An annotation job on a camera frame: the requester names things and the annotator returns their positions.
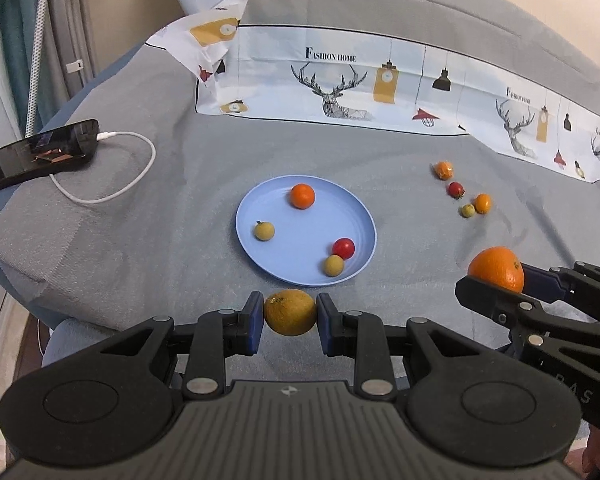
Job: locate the black smartphone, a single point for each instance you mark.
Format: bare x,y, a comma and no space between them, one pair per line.
35,155

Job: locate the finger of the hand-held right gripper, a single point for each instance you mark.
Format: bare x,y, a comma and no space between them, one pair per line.
480,296
542,282

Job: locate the red cherry tomato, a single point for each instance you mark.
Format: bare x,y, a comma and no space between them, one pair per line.
455,189
343,248

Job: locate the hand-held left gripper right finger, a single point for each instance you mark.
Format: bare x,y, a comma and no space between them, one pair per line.
326,326

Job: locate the deer-print white cloth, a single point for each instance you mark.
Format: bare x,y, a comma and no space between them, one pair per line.
280,75

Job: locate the small orange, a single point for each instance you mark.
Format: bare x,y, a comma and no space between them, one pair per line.
482,203
301,196
497,267

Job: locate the plastic-wrapped orange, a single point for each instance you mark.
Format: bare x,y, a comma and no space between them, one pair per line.
443,170

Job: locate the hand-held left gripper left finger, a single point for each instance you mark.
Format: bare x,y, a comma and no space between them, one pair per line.
254,324

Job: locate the white curtain clip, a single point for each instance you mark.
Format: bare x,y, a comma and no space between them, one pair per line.
74,66

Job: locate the teal curtain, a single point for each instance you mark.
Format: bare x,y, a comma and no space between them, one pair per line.
10,35

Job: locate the grey curtain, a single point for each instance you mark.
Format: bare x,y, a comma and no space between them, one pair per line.
75,20

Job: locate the blue plate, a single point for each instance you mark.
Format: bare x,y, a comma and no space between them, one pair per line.
300,245

